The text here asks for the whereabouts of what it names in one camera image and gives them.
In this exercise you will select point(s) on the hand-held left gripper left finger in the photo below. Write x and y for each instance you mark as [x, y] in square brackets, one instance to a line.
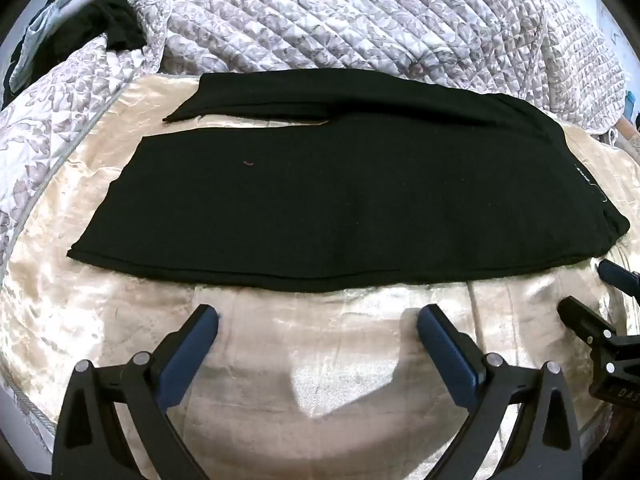
[192, 355]

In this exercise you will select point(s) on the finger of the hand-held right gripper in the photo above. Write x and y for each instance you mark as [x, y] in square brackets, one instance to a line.
[582, 317]
[620, 277]

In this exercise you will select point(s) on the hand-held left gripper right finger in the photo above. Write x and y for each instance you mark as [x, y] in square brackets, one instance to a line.
[445, 347]

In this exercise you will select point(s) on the black pants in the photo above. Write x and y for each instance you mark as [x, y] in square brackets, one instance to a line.
[330, 195]

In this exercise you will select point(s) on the golden satin bed sheet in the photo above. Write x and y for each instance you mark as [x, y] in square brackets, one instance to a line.
[320, 360]

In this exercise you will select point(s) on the light blue cloth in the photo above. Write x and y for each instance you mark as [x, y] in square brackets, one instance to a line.
[35, 40]

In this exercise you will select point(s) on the floral quilted blanket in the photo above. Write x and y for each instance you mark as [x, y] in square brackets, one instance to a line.
[320, 15]

